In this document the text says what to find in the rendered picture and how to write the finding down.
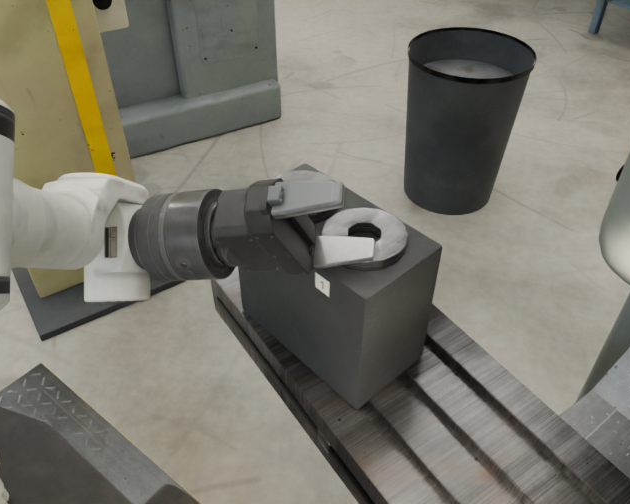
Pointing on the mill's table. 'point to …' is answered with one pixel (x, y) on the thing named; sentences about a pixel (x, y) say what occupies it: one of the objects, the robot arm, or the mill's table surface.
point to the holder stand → (351, 299)
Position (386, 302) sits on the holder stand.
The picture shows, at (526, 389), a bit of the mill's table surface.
